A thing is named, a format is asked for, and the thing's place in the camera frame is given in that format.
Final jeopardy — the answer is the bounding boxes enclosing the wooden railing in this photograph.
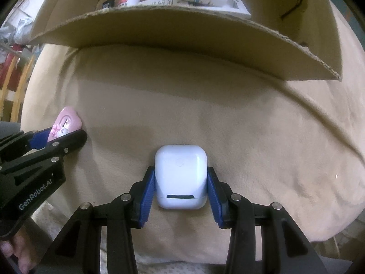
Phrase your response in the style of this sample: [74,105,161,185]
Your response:
[1,54,35,122]

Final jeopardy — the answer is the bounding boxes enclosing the white earbuds case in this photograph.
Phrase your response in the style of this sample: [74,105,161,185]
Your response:
[155,145,207,210]

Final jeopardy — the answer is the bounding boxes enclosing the person's left hand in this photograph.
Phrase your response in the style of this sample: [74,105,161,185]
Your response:
[1,218,41,273]

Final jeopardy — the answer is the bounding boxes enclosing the open cardboard box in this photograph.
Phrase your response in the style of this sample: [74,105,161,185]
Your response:
[30,0,342,80]

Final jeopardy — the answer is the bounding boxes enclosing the beige blanket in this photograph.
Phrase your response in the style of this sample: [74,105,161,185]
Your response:
[21,11,364,241]

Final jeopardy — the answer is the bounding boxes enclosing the white remote control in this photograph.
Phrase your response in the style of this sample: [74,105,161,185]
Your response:
[138,0,252,19]

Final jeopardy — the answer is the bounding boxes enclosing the black lipstick tube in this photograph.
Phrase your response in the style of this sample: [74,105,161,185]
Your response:
[102,0,115,9]

